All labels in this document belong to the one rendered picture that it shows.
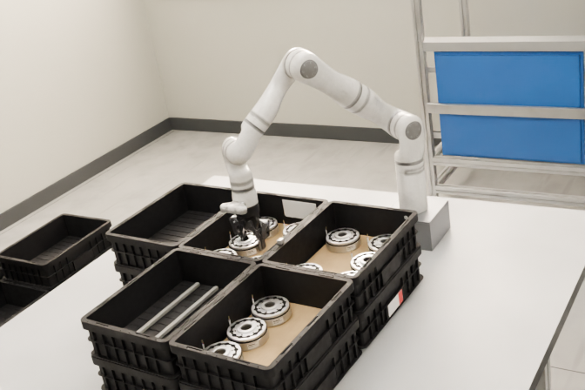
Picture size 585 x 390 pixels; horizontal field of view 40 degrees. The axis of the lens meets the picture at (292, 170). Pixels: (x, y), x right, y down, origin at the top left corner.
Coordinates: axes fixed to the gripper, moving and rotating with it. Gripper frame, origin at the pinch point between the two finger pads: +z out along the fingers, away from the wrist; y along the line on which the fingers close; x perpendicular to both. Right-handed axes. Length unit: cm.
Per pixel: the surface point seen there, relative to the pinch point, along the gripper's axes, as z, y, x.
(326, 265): 2.1, -26.4, 1.1
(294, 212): -2.4, -4.1, -18.2
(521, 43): -7, -22, -194
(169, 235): 2.4, 35.3, -0.4
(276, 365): -8, -47, 57
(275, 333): 2.0, -31.1, 35.7
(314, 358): 1, -47, 42
